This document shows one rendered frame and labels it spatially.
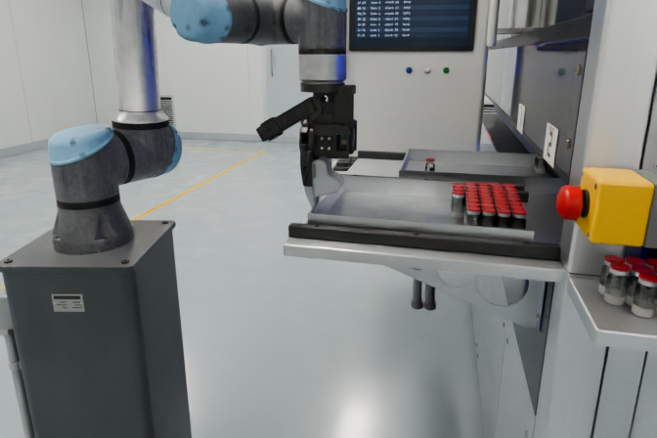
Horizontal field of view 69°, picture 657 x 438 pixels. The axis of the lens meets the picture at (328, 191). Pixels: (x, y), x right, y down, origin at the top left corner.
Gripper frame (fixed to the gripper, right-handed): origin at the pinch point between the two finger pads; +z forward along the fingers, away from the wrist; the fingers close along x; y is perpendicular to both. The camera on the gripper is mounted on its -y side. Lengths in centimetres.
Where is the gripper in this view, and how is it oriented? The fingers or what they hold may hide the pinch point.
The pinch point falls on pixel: (311, 201)
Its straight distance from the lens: 83.0
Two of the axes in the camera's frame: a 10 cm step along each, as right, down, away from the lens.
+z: 0.0, 9.6, 2.7
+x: 2.3, -2.7, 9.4
